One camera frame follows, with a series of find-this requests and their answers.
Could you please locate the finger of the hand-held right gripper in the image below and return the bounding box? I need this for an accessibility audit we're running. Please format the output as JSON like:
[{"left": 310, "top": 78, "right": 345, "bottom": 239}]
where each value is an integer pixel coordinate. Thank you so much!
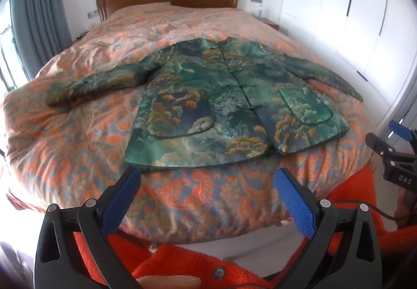
[
  {"left": 365, "top": 132, "right": 397, "bottom": 164},
  {"left": 389, "top": 120, "right": 417, "bottom": 142}
]

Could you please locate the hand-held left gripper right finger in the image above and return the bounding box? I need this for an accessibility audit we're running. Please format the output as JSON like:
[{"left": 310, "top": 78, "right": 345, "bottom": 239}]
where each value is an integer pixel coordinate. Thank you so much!
[{"left": 275, "top": 168, "right": 383, "bottom": 289}]

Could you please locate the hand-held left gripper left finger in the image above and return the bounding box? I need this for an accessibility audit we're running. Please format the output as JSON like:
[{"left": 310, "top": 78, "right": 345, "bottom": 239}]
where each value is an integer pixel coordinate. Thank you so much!
[{"left": 34, "top": 165, "right": 144, "bottom": 289}]

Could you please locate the green printed jacket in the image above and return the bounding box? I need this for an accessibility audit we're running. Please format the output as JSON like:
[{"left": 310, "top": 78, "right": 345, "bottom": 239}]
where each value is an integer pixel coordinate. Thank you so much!
[{"left": 46, "top": 37, "right": 364, "bottom": 170}]

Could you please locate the person's left hand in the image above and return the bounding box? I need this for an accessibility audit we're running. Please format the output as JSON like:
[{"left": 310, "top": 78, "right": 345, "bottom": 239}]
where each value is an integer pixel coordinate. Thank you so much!
[{"left": 136, "top": 274, "right": 202, "bottom": 289}]

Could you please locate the orange floral quilt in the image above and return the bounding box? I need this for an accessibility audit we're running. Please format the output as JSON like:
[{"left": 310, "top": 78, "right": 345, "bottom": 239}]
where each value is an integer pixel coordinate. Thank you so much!
[{"left": 2, "top": 3, "right": 375, "bottom": 242}]

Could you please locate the white bed sheet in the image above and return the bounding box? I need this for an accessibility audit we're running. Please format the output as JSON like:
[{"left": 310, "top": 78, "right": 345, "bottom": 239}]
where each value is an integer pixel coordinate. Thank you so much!
[{"left": 146, "top": 219, "right": 313, "bottom": 265}]

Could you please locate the orange knitted sweater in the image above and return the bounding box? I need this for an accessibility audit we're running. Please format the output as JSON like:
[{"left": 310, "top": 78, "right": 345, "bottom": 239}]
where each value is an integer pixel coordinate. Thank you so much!
[{"left": 72, "top": 164, "right": 417, "bottom": 289}]

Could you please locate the white wardrobe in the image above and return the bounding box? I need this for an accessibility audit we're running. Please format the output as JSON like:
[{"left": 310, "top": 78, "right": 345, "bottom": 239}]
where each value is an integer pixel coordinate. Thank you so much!
[{"left": 279, "top": 0, "right": 417, "bottom": 122}]

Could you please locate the wooden nightstand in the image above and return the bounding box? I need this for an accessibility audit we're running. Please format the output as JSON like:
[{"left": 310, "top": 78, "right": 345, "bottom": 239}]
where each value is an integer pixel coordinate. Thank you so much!
[{"left": 260, "top": 17, "right": 280, "bottom": 31}]

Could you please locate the window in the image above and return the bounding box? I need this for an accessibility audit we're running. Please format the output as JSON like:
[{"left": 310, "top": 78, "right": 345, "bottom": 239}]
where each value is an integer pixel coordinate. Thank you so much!
[{"left": 0, "top": 24, "right": 17, "bottom": 92}]

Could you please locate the grey blue curtain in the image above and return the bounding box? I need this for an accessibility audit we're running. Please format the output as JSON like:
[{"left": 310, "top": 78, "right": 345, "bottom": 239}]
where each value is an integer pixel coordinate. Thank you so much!
[{"left": 9, "top": 0, "right": 73, "bottom": 79}]

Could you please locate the black cable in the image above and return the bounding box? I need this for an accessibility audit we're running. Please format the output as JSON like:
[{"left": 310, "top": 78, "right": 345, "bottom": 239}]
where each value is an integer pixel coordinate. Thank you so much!
[{"left": 332, "top": 199, "right": 406, "bottom": 221}]

